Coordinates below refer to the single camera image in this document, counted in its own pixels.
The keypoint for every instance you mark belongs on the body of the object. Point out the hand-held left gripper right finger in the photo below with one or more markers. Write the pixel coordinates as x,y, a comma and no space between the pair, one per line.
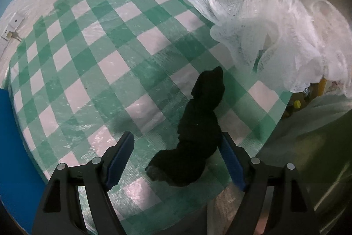
232,163

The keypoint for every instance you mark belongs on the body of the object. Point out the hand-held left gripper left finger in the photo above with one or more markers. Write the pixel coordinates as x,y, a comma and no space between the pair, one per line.
121,158

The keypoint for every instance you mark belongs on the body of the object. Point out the black sock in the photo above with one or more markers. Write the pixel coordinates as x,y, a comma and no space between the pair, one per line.
198,141

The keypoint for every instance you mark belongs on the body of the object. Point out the white mesh bath sponge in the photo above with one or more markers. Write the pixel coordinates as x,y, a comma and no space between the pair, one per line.
275,31

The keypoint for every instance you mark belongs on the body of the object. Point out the blue cardboard box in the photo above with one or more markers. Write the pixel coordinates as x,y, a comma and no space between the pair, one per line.
13,169

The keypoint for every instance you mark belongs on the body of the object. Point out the green checkered tablecloth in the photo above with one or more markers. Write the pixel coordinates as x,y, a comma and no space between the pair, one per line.
82,86

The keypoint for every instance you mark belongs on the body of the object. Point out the yellow capped bottle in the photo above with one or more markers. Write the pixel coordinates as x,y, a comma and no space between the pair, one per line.
296,105

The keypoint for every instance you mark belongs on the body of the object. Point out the translucent plastic bag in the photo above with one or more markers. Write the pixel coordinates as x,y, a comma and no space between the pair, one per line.
316,141

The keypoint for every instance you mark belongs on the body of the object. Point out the yellow box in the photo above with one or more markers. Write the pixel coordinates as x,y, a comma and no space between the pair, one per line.
323,86

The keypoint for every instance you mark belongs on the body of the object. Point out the white wall socket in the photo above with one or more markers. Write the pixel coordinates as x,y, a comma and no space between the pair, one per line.
6,36
16,20

